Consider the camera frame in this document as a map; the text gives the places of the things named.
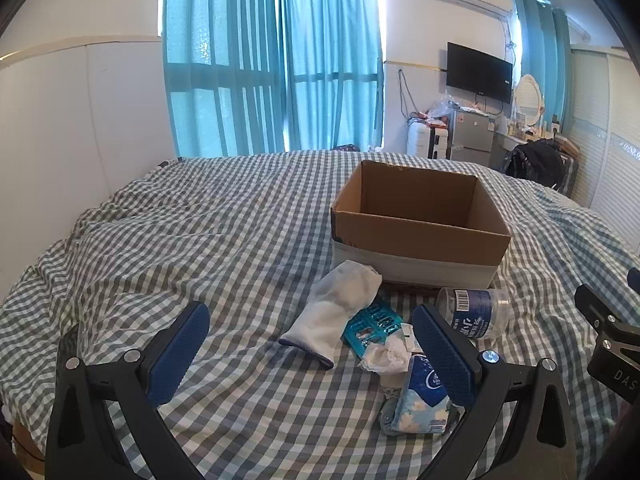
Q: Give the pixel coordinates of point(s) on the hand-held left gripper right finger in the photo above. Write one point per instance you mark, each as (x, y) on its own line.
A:
(445, 355)

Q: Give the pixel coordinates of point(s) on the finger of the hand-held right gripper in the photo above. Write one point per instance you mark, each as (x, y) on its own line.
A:
(635, 277)
(600, 315)

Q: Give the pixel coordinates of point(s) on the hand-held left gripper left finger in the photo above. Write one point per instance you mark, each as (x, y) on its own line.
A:
(177, 355)

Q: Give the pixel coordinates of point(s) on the blue floral tissue packet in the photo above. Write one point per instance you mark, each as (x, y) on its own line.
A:
(420, 405)

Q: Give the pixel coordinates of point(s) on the white tissue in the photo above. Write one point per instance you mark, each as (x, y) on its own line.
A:
(387, 360)

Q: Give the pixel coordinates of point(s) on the teal blister pack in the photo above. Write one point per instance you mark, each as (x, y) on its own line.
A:
(372, 327)

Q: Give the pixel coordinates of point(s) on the cardboard box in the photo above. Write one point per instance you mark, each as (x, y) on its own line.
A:
(415, 245)

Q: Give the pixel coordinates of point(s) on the white sock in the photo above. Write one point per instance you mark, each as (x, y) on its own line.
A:
(330, 310)

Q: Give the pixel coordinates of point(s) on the white louvred wardrobe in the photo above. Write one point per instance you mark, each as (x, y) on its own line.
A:
(610, 150)

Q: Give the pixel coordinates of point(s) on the black bag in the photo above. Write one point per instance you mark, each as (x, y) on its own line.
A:
(535, 162)

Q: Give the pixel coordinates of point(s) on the white dressing table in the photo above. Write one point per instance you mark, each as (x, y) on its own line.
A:
(512, 145)

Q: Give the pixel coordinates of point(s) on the white oval mirror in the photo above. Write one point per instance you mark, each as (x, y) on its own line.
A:
(529, 97)

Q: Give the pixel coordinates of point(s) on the white suitcase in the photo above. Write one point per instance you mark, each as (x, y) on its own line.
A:
(425, 140)

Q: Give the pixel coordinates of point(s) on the silver mini fridge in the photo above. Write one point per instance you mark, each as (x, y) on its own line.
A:
(472, 135)

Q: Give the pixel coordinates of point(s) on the dark patterned bag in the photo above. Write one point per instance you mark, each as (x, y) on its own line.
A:
(346, 148)

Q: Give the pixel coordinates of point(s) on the narrow teal curtain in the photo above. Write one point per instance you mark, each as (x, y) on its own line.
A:
(545, 60)

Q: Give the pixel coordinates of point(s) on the clear plastic bag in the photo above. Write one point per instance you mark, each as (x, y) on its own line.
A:
(442, 107)

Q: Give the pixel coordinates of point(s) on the wide teal curtain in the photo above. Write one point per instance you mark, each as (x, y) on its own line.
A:
(220, 60)

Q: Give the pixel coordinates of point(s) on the black wall television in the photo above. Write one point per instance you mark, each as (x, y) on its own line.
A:
(477, 72)

